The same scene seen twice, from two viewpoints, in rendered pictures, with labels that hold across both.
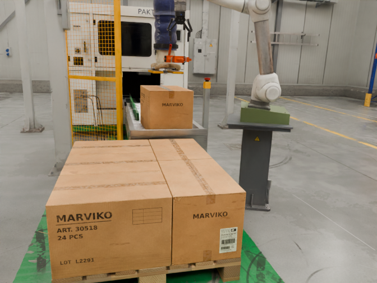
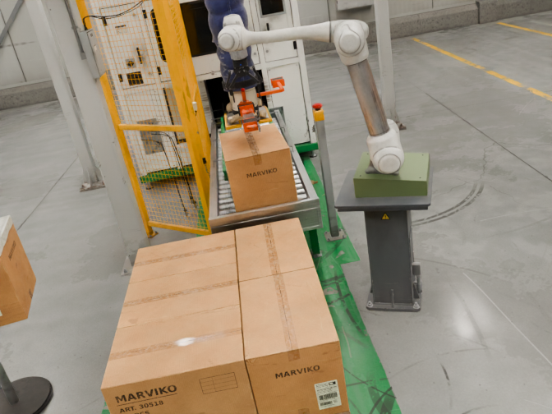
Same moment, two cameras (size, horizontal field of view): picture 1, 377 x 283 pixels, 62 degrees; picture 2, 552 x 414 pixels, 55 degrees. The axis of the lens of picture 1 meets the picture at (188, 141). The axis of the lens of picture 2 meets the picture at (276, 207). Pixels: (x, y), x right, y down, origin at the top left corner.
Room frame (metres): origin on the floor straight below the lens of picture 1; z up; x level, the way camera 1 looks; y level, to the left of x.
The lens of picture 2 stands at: (-0.19, -0.52, 2.00)
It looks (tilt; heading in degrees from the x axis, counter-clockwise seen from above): 25 degrees down; 12
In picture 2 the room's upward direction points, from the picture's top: 10 degrees counter-clockwise
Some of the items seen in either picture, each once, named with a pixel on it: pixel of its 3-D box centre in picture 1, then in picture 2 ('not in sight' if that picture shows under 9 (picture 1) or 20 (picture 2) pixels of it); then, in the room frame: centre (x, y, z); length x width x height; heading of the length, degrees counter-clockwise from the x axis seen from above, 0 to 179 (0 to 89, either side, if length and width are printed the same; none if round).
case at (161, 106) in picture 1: (164, 108); (256, 168); (3.09, 0.24, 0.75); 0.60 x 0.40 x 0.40; 17
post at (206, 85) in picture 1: (205, 127); (326, 176); (3.43, -0.18, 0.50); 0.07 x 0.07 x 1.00; 13
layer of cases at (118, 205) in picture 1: (142, 188); (227, 317); (2.02, 0.31, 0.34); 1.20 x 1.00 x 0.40; 13
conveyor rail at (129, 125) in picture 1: (127, 118); (215, 169); (3.82, 0.76, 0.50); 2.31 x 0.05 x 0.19; 13
